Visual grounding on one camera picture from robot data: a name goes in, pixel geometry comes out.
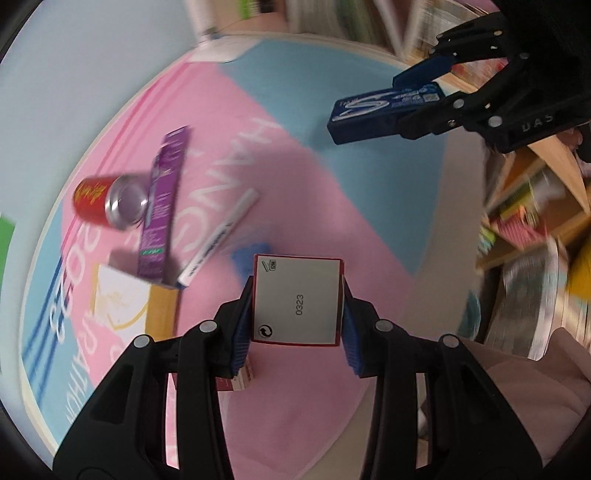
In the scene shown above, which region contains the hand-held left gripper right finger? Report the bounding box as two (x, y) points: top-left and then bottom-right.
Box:
(342, 277), (543, 480)

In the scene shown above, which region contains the blurred row of books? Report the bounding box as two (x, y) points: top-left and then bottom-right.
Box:
(286, 0), (504, 65)

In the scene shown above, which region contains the wooden bookshelf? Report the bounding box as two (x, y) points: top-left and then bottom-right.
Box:
(475, 134), (591, 278)

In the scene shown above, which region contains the red drink can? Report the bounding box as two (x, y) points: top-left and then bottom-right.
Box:
(73, 174), (151, 230)

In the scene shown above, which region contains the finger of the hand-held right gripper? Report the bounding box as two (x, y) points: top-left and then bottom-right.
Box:
(397, 55), (532, 139)
(392, 11), (527, 90)

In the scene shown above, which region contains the white red-edged carton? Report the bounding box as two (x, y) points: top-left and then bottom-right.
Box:
(252, 254), (345, 347)

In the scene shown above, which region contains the green object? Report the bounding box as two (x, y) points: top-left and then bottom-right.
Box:
(0, 215), (17, 301)

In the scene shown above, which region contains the purple box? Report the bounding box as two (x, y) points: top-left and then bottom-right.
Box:
(137, 126), (192, 282)

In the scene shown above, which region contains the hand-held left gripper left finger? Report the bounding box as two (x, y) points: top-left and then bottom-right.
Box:
(53, 277), (254, 480)

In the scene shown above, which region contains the white marker pen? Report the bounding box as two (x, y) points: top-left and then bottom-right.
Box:
(176, 190), (259, 288)

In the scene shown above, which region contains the small red white box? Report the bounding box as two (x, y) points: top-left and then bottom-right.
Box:
(216, 355), (257, 393)

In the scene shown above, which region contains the yellow cushion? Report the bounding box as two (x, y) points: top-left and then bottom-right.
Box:
(566, 244), (591, 301)

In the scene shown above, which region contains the white gold box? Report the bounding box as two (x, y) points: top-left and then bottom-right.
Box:
(92, 263), (178, 342)

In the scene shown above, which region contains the person's pink clothed leg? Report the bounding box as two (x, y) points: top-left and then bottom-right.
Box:
(459, 325), (591, 469)

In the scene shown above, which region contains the dark blue box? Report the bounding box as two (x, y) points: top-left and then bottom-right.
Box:
(327, 85), (446, 145)

